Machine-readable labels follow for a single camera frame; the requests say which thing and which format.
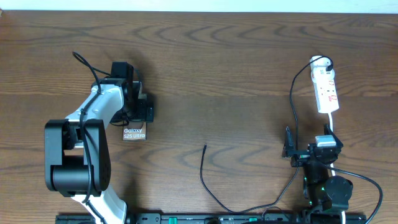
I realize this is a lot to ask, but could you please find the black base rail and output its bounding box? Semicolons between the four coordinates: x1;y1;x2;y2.
55;213;366;224

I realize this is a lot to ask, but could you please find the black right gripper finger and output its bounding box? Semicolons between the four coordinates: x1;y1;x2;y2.
323;124;335;137
282;126;295;157

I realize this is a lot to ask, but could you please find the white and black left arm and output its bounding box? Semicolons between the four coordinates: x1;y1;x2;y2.
44;62;154;224

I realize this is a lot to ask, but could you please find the white power strip cord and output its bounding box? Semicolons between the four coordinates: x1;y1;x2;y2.
327;112;346;224

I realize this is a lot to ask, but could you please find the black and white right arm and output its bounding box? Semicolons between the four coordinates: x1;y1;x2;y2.
282;124;353;223

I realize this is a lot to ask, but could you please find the white power strip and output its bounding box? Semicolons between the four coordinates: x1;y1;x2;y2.
311;67;339;114

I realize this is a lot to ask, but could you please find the white USB charger adapter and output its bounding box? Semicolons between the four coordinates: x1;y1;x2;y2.
310;55;335;77

